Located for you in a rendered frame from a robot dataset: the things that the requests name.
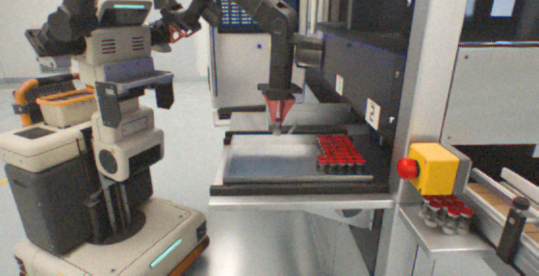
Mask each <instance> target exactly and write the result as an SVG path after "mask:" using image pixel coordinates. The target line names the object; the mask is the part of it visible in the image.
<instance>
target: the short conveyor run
mask: <svg viewBox="0 0 539 276"><path fill-rule="evenodd" d="M500 176H501V177H502V178H504V179H506V182H499V183H496V182H495V181H493V179H492V178H489V177H487V176H486V174H484V173H483V172H481V171H479V170H478V169H477V168H474V169H472V171H471V174H470V177H472V178H473V179H475V180H476V181H477V182H478V183H479V184H467V185H466V191H465V192H462V194H461V195H455V196H456V197H458V199H457V200H459V201H461V202H463V203H464V204H465V208H468V209H470V210H472V211H473V216H472V223H471V225H470V226H471V227H472V228H473V230H475V231H476V232H477V233H478V234H479V236H480V237H482V238H483V239H484V240H485V241H486V243H488V244H489V245H490V246H491V247H492V249H493V252H492V255H491V257H490V258H481V259H482V260H483V261H485V262H486V264H487V265H488V266H489V267H490V268H491V269H493V272H494V273H495V274H496V275H497V276H539V188H538V187H536V186H535V185H534V184H532V183H530V182H528V181H527V180H526V179H525V178H521V177H520V176H519V175H518V174H516V173H514V172H513V171H511V170H509V169H507V168H506V167H504V168H503V169H502V172H501V175H500Z"/></svg>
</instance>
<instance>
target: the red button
mask: <svg viewBox="0 0 539 276"><path fill-rule="evenodd" d="M416 173H417V167H416V165H415V162H414V161H413V159H411V158H402V159H399V161H398V175H399V178H402V179H404V180H413V179H414V178H415V176H416Z"/></svg>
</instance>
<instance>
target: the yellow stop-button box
mask: <svg viewBox="0 0 539 276"><path fill-rule="evenodd" d="M408 158H411V159H413V161H414V162H415V165H416V167H417V173H416V176H415V178H414V179H413V180H409V181H410V182H411V183H412V184H413V185H414V187H415V188H416V189H417V190H418V191H419V192H420V193H421V194H422V195H450V194H452V195H461V194H462V192H463V189H464V186H465V182H466V175H467V171H468V168H469V164H470V161H471V159H469V158H468V157H466V155H464V154H463V153H461V152H459V151H458V150H456V149H455V148H454V147H452V145H449V144H447V143H445V142H444V143H412V144H411V145H410V148H409V153H408Z"/></svg>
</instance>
